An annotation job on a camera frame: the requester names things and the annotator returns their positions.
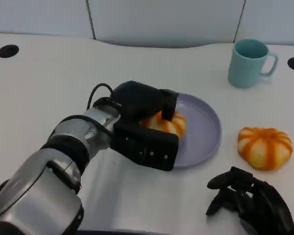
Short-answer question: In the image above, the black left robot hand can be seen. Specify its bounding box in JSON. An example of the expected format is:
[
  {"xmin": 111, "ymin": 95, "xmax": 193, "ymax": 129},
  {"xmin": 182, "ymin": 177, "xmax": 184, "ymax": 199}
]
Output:
[{"xmin": 111, "ymin": 80, "xmax": 180, "ymax": 123}]

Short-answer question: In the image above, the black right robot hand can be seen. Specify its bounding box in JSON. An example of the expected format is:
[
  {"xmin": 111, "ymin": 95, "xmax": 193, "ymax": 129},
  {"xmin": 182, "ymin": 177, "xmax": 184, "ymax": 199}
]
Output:
[{"xmin": 205, "ymin": 166, "xmax": 294, "ymax": 235}]

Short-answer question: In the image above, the orange and white bread roll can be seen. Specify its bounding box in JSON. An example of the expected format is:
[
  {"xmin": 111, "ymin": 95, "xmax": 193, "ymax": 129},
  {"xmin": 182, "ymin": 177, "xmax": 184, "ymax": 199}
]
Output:
[
  {"xmin": 237, "ymin": 127, "xmax": 294, "ymax": 171},
  {"xmin": 139, "ymin": 111, "xmax": 188, "ymax": 140}
]

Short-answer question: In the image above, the lilac plate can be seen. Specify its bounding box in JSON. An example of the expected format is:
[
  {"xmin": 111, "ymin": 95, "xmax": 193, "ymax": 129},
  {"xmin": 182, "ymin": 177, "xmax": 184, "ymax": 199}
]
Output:
[{"xmin": 171, "ymin": 93, "xmax": 222, "ymax": 168}]

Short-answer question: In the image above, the grey partition panel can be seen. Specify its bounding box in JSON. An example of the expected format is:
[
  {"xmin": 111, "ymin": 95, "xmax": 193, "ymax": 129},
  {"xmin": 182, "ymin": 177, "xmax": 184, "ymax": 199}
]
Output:
[
  {"xmin": 235, "ymin": 0, "xmax": 294, "ymax": 47},
  {"xmin": 0, "ymin": 0, "xmax": 97, "ymax": 40},
  {"xmin": 87, "ymin": 0, "xmax": 247, "ymax": 48}
]

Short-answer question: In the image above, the pale green mug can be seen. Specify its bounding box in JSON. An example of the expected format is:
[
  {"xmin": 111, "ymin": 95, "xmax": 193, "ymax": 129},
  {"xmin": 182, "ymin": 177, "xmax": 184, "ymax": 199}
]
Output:
[{"xmin": 227, "ymin": 39, "xmax": 279, "ymax": 89}]

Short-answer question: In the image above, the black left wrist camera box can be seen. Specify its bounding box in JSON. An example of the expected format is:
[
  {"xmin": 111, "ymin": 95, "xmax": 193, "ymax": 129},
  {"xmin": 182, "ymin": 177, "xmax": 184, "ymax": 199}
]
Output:
[{"xmin": 109, "ymin": 121, "xmax": 180, "ymax": 172}]

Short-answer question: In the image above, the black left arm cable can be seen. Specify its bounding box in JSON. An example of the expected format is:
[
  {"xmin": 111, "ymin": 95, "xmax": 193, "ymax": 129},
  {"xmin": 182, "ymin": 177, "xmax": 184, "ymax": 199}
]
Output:
[{"xmin": 86, "ymin": 83, "xmax": 114, "ymax": 111}]

